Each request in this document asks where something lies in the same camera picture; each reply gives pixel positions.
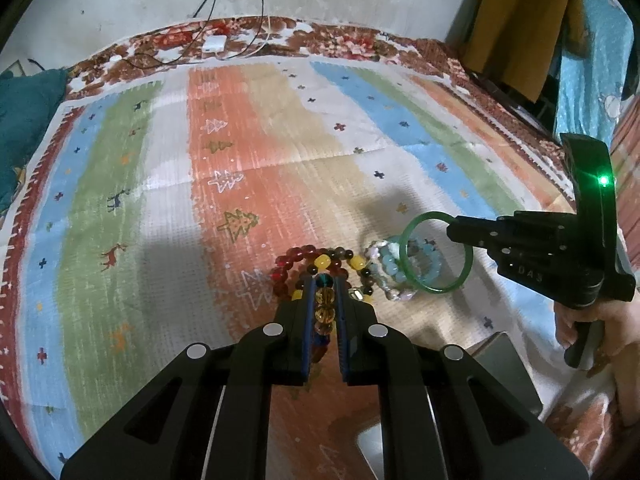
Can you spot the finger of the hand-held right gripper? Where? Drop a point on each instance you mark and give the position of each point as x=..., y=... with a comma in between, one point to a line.
x=500, y=232
x=530, y=255

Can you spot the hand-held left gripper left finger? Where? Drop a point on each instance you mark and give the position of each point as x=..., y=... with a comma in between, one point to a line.
x=309, y=310

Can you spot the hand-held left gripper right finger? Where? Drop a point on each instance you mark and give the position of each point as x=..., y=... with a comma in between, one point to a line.
x=341, y=310

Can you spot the green jade bangle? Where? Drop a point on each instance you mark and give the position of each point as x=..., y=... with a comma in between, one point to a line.
x=412, y=232

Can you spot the person's right hand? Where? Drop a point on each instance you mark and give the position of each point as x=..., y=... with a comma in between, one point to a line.
x=617, y=320

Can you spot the striped printed blanket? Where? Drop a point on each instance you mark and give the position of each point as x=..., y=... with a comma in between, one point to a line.
x=200, y=170

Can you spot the light blue printed cloth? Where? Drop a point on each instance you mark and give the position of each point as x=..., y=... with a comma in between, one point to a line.
x=595, y=50

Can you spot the mustard yellow garment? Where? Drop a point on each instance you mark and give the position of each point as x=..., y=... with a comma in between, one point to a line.
x=520, y=15

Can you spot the teal cloth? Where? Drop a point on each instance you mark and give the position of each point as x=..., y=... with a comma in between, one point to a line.
x=27, y=120

